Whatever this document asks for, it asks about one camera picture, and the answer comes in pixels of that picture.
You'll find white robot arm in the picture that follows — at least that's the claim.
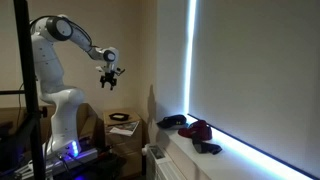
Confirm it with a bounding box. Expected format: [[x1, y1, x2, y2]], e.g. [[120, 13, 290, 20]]
[[30, 15, 124, 159]]

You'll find wooden drawer cabinet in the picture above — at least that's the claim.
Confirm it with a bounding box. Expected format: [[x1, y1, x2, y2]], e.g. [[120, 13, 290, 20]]
[[103, 109, 142, 179]]

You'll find brown leather sofa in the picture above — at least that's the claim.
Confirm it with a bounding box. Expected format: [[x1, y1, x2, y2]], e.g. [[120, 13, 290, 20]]
[[0, 103, 104, 145]]

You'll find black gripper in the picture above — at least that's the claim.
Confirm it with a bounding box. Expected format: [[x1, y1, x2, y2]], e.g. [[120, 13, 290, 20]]
[[100, 68, 125, 91]]

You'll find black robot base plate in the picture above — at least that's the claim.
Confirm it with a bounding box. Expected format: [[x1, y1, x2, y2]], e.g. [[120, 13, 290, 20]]
[[13, 136, 111, 180]]

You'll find black plastic tray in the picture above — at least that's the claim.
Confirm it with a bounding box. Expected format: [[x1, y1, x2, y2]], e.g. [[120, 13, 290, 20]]
[[109, 113, 129, 121]]

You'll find maroon baseball cap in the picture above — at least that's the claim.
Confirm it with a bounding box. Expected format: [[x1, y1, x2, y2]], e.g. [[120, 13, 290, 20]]
[[178, 120, 212, 141]]

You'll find navy baseball cap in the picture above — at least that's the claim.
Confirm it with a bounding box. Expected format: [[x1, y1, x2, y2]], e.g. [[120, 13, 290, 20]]
[[157, 114, 187, 129]]

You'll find white radiator heater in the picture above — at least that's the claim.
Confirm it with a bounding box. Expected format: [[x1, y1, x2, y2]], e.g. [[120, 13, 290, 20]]
[[146, 144, 186, 180]]

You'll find dark blue cloth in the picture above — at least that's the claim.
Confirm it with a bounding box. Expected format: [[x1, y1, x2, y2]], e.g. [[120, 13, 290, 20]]
[[192, 139, 222, 155]]

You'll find black camera stand pole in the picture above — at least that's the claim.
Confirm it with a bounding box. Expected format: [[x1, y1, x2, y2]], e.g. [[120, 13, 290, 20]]
[[0, 0, 46, 180]]

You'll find colourful picture book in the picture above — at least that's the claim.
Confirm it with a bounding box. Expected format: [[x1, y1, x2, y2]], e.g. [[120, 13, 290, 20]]
[[110, 121, 139, 137]]

